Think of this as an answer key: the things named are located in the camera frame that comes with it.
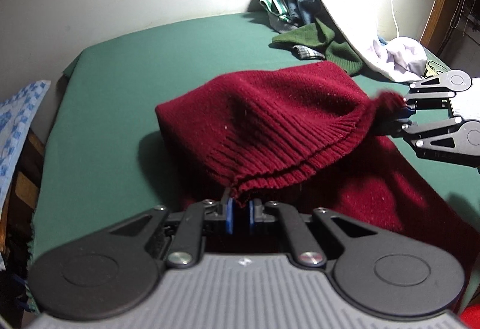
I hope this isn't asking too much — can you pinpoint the bright green striped garment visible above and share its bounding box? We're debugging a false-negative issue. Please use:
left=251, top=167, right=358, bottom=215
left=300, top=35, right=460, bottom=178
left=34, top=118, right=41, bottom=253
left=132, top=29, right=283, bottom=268
left=260, top=0, right=291, bottom=21

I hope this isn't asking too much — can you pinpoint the blue white patterned cloth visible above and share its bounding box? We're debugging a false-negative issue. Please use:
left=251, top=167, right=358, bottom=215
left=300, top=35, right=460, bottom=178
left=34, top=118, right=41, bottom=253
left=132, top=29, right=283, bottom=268
left=0, top=79, right=51, bottom=210

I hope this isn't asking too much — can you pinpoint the pale printed bed sheet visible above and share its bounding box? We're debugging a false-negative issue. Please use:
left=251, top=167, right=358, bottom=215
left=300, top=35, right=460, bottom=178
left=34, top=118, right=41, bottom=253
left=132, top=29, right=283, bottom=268
left=422, top=49, right=454, bottom=82

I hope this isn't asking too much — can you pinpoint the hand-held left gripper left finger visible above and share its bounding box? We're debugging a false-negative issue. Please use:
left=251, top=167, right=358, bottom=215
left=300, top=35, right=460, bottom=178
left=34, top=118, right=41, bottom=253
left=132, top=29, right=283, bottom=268
left=107, top=187, right=237, bottom=270

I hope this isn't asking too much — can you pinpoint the blue garment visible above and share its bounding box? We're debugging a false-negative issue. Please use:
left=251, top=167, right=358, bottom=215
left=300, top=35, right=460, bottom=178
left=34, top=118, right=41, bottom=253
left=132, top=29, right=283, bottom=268
left=287, top=0, right=317, bottom=26

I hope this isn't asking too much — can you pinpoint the brown wooden frame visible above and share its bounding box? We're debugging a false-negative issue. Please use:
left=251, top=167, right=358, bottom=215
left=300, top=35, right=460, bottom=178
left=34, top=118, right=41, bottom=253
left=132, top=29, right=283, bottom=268
left=0, top=127, right=47, bottom=262

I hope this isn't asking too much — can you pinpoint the grey garment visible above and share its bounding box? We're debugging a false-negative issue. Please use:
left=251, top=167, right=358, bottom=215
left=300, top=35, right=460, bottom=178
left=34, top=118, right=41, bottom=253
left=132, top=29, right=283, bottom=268
left=269, top=16, right=301, bottom=33

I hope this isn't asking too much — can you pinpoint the bright red fleece garment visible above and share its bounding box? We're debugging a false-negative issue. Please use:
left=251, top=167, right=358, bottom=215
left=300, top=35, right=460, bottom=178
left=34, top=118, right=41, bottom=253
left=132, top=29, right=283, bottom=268
left=459, top=304, right=480, bottom=329

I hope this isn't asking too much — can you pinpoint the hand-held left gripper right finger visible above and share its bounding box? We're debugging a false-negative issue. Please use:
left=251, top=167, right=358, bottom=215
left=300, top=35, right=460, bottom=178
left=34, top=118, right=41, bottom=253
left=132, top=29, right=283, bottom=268
left=245, top=199, right=377, bottom=270

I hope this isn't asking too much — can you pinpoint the green knit sweater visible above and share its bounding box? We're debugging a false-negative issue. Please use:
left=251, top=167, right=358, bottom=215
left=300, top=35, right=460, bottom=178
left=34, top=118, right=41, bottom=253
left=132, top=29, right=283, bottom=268
left=272, top=18, right=364, bottom=75

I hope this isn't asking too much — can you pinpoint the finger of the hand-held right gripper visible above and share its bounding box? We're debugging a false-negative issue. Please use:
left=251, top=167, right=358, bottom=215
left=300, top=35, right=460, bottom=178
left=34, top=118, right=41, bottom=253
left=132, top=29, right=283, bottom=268
left=397, top=73, right=454, bottom=117
left=390, top=116, right=466, bottom=162

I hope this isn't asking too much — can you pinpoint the dark red knit sweater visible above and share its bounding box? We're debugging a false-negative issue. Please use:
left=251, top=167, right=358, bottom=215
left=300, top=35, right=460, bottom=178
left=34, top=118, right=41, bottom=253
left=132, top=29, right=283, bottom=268
left=154, top=61, right=480, bottom=258

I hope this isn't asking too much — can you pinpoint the pale lilac shirt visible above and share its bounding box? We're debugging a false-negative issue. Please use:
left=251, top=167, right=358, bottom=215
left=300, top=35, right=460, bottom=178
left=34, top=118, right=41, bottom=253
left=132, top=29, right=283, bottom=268
left=365, top=36, right=428, bottom=82

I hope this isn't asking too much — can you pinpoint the white sweatshirt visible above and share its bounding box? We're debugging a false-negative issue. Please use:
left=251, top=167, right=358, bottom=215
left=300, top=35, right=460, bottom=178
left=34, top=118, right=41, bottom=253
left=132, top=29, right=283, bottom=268
left=303, top=0, right=404, bottom=83

